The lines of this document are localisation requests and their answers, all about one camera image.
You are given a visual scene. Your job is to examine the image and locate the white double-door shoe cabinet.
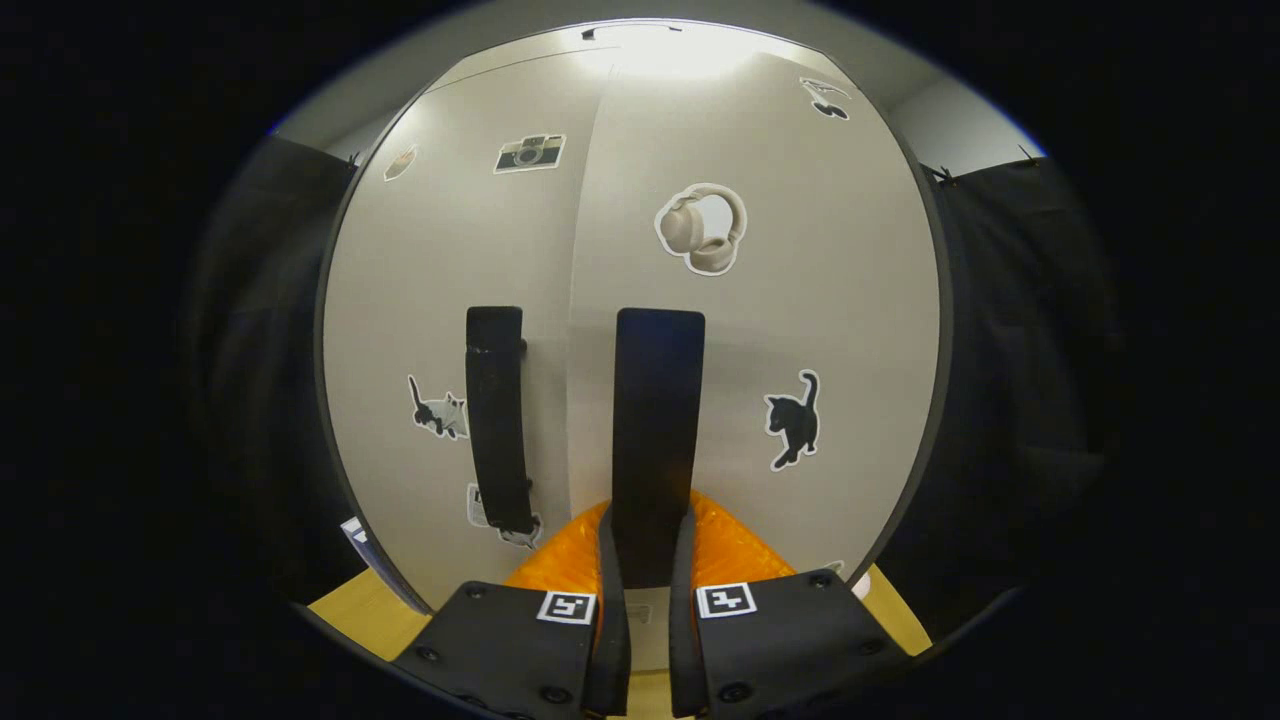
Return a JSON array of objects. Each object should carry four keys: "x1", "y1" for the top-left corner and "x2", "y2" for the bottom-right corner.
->
[{"x1": 312, "y1": 20, "x2": 951, "y2": 616}]

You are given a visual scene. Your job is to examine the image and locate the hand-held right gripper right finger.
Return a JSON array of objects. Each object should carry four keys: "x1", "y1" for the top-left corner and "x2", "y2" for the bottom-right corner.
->
[{"x1": 668, "y1": 490, "x2": 913, "y2": 719}]

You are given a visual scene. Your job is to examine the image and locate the black backdrop cloth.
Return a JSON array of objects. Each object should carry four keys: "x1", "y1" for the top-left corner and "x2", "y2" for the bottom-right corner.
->
[{"x1": 185, "y1": 135, "x2": 1121, "y2": 641}]

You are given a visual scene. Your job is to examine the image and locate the white cabinet door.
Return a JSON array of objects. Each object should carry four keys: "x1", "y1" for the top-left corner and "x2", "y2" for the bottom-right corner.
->
[
  {"x1": 565, "y1": 30, "x2": 946, "y2": 601},
  {"x1": 322, "y1": 55, "x2": 611, "y2": 613}
]

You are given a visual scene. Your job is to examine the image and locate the white cabinet drawer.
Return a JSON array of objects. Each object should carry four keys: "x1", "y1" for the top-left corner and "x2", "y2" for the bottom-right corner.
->
[{"x1": 430, "y1": 20, "x2": 861, "y2": 96}]

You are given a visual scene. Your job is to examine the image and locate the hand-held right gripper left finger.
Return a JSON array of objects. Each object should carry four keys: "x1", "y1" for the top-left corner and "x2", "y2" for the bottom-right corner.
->
[{"x1": 390, "y1": 500, "x2": 633, "y2": 719}]

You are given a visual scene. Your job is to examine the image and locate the black door handle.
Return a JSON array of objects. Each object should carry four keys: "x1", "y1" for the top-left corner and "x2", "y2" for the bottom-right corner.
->
[
  {"x1": 465, "y1": 306, "x2": 536, "y2": 536},
  {"x1": 612, "y1": 308, "x2": 706, "y2": 591}
]

